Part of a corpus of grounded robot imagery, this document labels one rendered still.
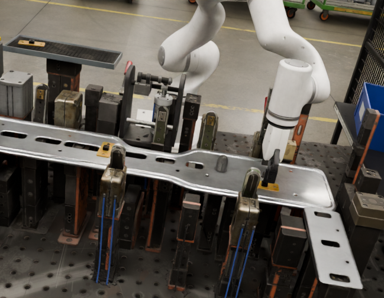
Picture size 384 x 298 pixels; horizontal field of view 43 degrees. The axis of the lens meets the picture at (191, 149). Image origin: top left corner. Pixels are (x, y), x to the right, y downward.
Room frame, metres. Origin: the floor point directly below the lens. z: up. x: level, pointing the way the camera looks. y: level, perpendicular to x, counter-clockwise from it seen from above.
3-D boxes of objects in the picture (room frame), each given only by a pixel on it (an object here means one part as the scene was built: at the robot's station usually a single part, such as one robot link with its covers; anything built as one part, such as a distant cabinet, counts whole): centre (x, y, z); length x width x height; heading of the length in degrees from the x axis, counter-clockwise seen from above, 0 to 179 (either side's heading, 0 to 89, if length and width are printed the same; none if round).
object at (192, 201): (1.06, -0.03, 0.84); 0.11 x 0.08 x 0.29; 0
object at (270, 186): (1.18, -0.22, 1.01); 0.08 x 0.04 x 0.01; 90
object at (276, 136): (1.18, -0.22, 1.16); 0.10 x 0.07 x 0.11; 0
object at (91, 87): (1.45, 0.34, 0.90); 0.05 x 0.05 x 0.40; 0
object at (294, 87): (1.19, -0.22, 1.30); 0.09 x 0.08 x 0.13; 119
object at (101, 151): (1.23, 0.25, 1.01); 0.08 x 0.04 x 0.01; 179
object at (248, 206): (1.03, -0.16, 0.87); 0.12 x 0.09 x 0.35; 0
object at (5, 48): (1.57, 0.48, 1.16); 0.37 x 0.14 x 0.02; 90
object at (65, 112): (1.39, 0.41, 0.89); 0.13 x 0.11 x 0.38; 0
